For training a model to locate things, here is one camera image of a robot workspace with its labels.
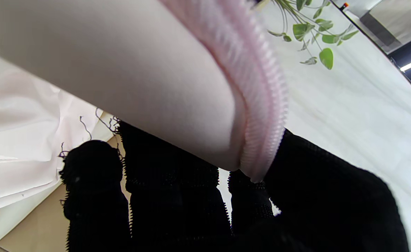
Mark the pale pink backpack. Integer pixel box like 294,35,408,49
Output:
0,0,290,251

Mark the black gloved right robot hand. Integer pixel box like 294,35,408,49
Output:
59,121,410,252

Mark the small green houseplant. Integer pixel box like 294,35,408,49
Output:
268,0,360,70

